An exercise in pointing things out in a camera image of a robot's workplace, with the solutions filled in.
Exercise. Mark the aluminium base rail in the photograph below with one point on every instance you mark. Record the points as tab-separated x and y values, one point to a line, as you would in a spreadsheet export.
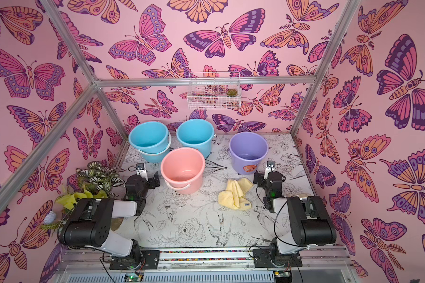
327	264

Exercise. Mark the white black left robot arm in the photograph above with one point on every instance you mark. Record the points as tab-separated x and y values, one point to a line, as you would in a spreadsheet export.
89	224

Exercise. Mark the yellow cleaning cloth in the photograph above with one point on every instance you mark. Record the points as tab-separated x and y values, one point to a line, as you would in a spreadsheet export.
234	196

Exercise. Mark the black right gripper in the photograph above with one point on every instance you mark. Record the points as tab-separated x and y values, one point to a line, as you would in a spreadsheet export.
262	178

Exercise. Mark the potted green leafy plant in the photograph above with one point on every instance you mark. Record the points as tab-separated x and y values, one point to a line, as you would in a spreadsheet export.
96	181

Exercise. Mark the white wire wall basket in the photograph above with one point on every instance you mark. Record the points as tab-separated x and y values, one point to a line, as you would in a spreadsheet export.
208	90

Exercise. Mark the small green succulent plant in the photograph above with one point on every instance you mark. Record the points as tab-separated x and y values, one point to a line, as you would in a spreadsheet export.
232	92

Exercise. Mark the purple plastic bucket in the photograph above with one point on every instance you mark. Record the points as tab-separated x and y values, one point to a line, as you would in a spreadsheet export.
247	150

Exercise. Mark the light blue bucket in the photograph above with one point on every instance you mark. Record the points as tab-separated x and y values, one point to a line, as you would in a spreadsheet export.
197	134
152	140

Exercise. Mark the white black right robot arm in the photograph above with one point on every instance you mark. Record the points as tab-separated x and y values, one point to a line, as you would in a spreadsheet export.
308	219

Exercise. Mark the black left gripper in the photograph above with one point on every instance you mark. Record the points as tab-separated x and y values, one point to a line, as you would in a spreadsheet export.
151	181

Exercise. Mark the pink plastic bucket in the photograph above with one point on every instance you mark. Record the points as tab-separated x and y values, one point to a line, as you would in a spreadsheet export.
182	170

